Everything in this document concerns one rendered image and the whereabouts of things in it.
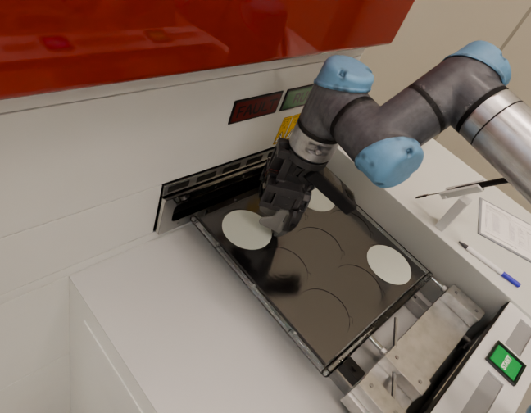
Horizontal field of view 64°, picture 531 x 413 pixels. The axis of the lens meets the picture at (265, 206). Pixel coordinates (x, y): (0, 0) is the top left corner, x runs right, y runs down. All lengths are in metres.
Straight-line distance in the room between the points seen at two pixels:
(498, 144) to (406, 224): 0.45
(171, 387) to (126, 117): 0.41
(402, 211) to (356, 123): 0.44
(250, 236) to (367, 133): 0.35
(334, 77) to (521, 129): 0.23
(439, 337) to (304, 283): 0.29
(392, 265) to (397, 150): 0.42
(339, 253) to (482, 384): 0.33
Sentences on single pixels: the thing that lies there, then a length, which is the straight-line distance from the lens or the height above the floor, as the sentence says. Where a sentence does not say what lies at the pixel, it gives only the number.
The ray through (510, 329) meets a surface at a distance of 0.91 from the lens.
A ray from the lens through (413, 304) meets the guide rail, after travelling 0.97.
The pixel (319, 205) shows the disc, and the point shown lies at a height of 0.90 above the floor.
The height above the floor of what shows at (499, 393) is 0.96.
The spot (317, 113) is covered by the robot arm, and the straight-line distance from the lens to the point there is 0.62.
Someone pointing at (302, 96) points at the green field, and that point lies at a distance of 0.86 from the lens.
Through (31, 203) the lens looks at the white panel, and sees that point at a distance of 0.63.
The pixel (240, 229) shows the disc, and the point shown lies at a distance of 0.81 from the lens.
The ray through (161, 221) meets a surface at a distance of 0.80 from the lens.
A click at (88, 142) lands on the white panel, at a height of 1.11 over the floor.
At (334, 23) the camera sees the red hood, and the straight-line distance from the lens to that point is 0.71.
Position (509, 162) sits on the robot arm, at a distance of 0.56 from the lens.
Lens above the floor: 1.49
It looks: 42 degrees down
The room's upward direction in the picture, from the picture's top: 25 degrees clockwise
